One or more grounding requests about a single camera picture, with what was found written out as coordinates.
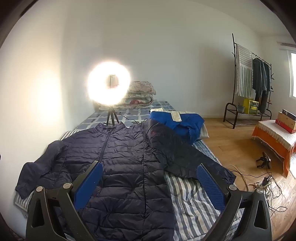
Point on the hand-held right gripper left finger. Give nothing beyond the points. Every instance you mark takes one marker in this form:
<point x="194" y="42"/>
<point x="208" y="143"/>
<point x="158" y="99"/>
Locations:
<point x="89" y="185"/>

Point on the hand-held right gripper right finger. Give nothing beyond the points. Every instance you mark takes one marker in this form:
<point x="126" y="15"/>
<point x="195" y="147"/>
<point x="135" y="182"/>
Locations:
<point x="209" y="185"/>

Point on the navy puffer jacket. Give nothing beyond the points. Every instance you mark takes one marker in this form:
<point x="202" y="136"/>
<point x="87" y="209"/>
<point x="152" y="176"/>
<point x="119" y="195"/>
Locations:
<point x="129" y="162"/>

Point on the black metal clothes rack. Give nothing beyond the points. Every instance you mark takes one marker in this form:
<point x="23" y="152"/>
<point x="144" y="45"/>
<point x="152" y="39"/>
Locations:
<point x="233" y="92"/>

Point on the dark hanging clothes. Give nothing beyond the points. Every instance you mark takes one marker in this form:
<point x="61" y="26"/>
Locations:
<point x="260" y="78"/>

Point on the white power strip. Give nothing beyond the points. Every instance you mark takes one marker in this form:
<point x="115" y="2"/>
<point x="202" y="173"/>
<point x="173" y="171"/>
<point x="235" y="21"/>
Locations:
<point x="261" y="184"/>

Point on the black device on floor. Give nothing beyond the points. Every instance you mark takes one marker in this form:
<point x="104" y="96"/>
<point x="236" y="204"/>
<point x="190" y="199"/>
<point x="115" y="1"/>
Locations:
<point x="264" y="161"/>

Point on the blue jacket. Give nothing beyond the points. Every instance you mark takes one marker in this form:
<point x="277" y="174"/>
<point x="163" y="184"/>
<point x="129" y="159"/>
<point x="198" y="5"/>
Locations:
<point x="182" y="127"/>

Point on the small black tripod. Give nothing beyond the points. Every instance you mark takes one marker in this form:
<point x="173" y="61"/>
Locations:
<point x="111" y="115"/>

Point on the orange covered table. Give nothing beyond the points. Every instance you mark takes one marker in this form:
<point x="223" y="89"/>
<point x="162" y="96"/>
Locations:
<point x="281" y="154"/>

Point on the small grey bucket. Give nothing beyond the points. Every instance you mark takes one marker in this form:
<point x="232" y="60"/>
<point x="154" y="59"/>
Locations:
<point x="241" y="109"/>

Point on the white lace table cloth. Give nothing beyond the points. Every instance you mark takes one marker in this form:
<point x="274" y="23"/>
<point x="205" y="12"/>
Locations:
<point x="275" y="132"/>

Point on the blue checked bed sheet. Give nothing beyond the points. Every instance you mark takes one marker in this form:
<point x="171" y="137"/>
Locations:
<point x="134" y="113"/>

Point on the yellow crate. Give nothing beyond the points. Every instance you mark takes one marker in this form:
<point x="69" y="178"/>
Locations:
<point x="251" y="106"/>

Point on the red box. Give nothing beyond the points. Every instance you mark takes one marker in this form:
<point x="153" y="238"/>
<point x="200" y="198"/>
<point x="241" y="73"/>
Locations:
<point x="283" y="126"/>

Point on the tan cardboard box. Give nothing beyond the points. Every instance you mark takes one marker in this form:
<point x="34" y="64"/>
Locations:
<point x="286" y="119"/>

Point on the stack of floral pillows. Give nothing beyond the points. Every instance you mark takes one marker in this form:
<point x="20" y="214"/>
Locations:
<point x="141" y="92"/>

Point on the dark box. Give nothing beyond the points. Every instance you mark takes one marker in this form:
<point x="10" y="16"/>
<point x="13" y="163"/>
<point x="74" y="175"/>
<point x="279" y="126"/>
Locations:
<point x="289" y="113"/>

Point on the striped hanging towel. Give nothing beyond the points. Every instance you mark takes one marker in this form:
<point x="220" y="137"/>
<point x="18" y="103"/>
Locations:
<point x="244" y="76"/>

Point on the window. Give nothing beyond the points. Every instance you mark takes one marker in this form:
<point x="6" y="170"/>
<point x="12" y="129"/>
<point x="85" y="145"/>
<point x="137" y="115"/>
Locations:
<point x="292" y="74"/>

